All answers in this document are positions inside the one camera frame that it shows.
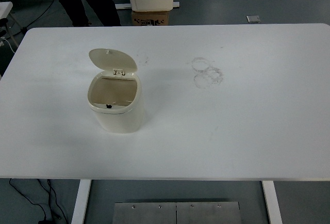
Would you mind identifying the cream desktop trash can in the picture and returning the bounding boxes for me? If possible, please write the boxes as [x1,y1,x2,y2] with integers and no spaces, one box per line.
[88,49,144,134]

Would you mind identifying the brown cardboard box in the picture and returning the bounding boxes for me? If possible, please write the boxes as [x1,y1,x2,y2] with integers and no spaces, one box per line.
[131,11,170,26]

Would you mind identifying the left white table leg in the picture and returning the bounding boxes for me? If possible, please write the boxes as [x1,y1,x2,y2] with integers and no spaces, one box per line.
[71,179,92,224]

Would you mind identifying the white table leg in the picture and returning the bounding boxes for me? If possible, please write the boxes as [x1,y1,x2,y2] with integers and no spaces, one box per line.
[71,179,92,224]
[262,181,283,224]

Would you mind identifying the small grey floor plate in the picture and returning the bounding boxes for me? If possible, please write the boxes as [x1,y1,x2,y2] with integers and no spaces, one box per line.
[246,15,261,24]

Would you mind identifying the right white table leg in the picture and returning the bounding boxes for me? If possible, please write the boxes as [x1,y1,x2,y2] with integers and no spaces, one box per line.
[262,181,283,224]

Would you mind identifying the white side table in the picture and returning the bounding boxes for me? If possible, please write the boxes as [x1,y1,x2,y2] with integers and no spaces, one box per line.
[1,2,22,47]

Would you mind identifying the steel base plate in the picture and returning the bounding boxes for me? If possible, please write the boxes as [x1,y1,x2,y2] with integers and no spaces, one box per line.
[112,202,242,223]

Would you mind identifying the black floor cable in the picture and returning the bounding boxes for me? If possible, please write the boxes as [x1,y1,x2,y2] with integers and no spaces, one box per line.
[9,178,68,224]

